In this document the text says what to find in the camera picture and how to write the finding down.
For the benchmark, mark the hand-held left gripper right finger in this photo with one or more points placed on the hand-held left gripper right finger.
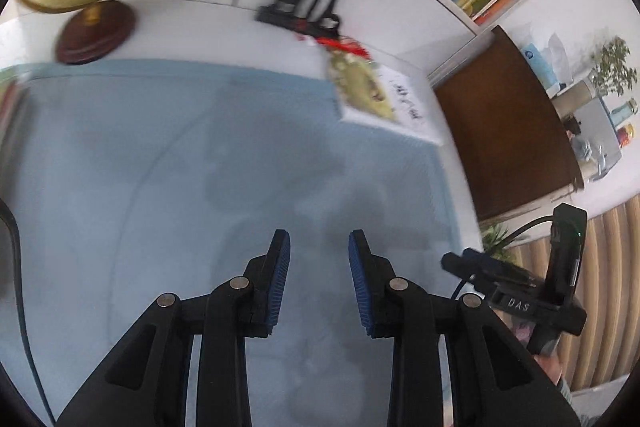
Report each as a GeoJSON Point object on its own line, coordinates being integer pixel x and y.
{"type": "Point", "coordinates": [361, 277]}

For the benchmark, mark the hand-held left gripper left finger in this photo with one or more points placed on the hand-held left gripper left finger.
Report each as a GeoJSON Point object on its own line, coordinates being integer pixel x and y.
{"type": "Point", "coordinates": [280, 277]}

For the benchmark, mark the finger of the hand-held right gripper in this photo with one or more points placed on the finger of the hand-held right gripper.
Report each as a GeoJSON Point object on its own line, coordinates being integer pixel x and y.
{"type": "Point", "coordinates": [492, 264]}
{"type": "Point", "coordinates": [460, 264]}

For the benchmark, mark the person's right forearm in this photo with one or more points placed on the person's right forearm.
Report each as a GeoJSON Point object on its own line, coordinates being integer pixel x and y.
{"type": "Point", "coordinates": [575, 407]}

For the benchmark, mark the person's right hand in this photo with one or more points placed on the person's right hand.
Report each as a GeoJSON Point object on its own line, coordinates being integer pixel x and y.
{"type": "Point", "coordinates": [550, 367]}

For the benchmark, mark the green leafy plant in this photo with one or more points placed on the green leafy plant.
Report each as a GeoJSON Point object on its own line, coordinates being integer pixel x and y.
{"type": "Point", "coordinates": [497, 239]}

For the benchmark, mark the wooden slatted panel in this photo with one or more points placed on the wooden slatted panel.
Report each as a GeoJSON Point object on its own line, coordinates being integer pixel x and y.
{"type": "Point", "coordinates": [610, 307]}

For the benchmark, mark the grey box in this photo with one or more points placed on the grey box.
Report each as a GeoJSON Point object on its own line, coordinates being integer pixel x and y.
{"type": "Point", "coordinates": [595, 142]}

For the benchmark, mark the orange jar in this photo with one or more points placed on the orange jar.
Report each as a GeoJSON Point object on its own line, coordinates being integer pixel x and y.
{"type": "Point", "coordinates": [626, 134]}

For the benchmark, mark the blue bottle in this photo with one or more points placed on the blue bottle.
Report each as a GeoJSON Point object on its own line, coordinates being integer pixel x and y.
{"type": "Point", "coordinates": [625, 112]}

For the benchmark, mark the beige cylinder container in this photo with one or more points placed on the beige cylinder container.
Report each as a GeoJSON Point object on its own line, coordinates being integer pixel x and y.
{"type": "Point", "coordinates": [575, 99]}

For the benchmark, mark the blue table mat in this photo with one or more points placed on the blue table mat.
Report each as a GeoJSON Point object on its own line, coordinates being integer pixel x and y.
{"type": "Point", "coordinates": [150, 182]}

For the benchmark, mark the white rabbit book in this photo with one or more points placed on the white rabbit book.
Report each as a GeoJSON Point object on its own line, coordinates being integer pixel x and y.
{"type": "Point", "coordinates": [370, 92]}

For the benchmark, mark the light blue pack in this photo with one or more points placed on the light blue pack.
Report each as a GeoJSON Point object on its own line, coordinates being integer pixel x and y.
{"type": "Point", "coordinates": [537, 62]}

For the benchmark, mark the small potted plant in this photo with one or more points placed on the small potted plant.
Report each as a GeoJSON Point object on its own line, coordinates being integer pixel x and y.
{"type": "Point", "coordinates": [615, 62]}

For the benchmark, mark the clear plastic bag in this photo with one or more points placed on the clear plastic bag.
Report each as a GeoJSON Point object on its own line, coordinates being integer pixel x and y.
{"type": "Point", "coordinates": [559, 52]}

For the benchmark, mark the red tassel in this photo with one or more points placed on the red tassel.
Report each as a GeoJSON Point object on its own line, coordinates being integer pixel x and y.
{"type": "Point", "coordinates": [345, 47]}

